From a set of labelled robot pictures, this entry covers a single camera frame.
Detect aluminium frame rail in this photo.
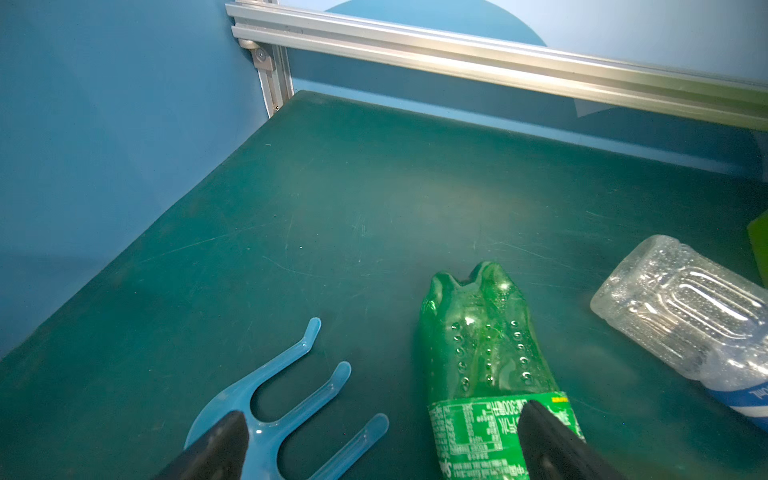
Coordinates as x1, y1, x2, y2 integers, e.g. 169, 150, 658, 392
226, 1, 767, 131

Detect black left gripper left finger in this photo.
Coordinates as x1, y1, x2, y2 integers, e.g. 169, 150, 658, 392
154, 411, 249, 480

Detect green plastic soda bottle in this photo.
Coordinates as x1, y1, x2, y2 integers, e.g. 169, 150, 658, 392
419, 261, 581, 479

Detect green plastic bin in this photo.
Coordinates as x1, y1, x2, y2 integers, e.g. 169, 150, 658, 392
747, 210, 768, 287

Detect blue plastic toy rake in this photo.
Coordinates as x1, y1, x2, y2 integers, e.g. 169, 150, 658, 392
183, 318, 396, 479

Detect clear bottle blue label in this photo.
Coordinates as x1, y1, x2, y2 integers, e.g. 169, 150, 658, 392
590, 235, 767, 429

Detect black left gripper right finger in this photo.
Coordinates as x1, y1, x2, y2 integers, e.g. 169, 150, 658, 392
517, 400, 625, 480

